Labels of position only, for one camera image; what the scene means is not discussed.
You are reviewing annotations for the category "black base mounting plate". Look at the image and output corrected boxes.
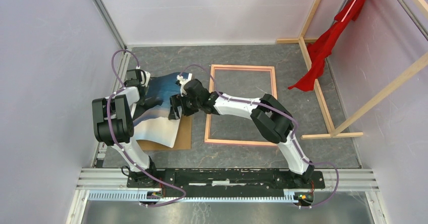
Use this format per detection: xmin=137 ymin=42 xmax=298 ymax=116
xmin=122 ymin=168 xmax=326 ymax=198

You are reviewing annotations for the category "red cloth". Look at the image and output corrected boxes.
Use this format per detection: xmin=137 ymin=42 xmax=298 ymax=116
xmin=288 ymin=0 xmax=366 ymax=91

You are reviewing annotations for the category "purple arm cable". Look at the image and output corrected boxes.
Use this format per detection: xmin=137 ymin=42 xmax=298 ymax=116
xmin=105 ymin=49 xmax=187 ymax=208
xmin=179 ymin=64 xmax=340 ymax=210

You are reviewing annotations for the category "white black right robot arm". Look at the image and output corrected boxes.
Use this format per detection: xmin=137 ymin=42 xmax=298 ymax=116
xmin=169 ymin=76 xmax=314 ymax=188

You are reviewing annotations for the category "aluminium front rail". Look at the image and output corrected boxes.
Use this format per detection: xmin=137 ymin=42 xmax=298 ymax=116
xmin=77 ymin=168 xmax=380 ymax=192

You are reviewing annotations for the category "white slotted cable duct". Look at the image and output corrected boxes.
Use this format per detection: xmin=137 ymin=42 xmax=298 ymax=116
xmin=88 ymin=190 xmax=298 ymax=204

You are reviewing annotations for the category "light wooden beam structure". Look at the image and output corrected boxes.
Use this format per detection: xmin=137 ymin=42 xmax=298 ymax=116
xmin=275 ymin=0 xmax=427 ymax=140

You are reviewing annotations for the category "ocean landscape photo print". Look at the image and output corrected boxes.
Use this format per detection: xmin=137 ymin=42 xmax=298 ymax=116
xmin=133 ymin=72 xmax=180 ymax=138

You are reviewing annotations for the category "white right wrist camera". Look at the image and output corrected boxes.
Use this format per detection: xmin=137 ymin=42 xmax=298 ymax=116
xmin=176 ymin=73 xmax=193 ymax=96

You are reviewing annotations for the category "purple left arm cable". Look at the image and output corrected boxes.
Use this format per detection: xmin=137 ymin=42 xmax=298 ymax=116
xmin=105 ymin=49 xmax=187 ymax=208

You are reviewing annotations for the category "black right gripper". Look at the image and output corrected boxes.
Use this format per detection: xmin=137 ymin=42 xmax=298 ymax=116
xmin=169 ymin=92 xmax=201 ymax=120

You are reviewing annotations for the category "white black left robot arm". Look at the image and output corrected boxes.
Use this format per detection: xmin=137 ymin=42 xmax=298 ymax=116
xmin=91 ymin=68 xmax=158 ymax=188

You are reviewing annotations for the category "brown backing board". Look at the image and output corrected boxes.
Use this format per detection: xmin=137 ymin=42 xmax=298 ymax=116
xmin=134 ymin=117 xmax=192 ymax=151

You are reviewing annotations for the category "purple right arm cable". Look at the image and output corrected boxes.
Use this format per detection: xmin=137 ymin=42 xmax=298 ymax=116
xmin=179 ymin=64 xmax=340 ymax=210

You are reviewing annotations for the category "aluminium side rail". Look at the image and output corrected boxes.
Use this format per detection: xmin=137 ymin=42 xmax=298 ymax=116
xmin=90 ymin=52 xmax=132 ymax=168

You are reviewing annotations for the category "pink wooden picture frame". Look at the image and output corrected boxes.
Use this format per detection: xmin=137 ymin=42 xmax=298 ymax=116
xmin=204 ymin=65 xmax=278 ymax=146

